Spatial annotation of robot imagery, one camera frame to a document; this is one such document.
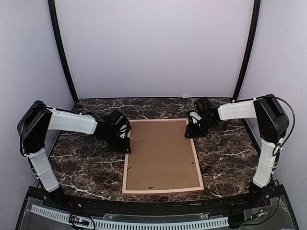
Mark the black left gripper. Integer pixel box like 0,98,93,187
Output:
101,131,130,154

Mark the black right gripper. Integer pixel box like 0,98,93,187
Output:
185,117,216,138

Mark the brown cardboard backing board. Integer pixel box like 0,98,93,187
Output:
126,120,201,190

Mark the light wooden picture frame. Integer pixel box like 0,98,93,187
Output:
121,117,205,195

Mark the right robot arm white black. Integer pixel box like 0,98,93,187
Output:
185,94,295,188

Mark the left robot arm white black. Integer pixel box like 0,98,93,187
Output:
17,101,131,209

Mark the small circuit board with leds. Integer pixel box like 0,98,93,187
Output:
69,215,89,227

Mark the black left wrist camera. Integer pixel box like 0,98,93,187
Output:
107,110,131,138

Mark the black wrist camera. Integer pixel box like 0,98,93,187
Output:
188,97,213,124
107,110,131,138

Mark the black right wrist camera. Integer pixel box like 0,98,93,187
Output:
188,97,213,124

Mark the white slotted cable duct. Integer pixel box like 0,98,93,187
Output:
30,205,229,230

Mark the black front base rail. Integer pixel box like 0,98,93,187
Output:
28,186,286,218

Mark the right connector board with wires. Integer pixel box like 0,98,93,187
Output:
249,209,265,220

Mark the black right enclosure post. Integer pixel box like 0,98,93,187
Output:
232,0,261,101

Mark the black enclosure post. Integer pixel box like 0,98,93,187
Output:
48,0,79,104
232,0,261,101

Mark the black left enclosure post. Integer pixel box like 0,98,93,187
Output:
48,0,79,104

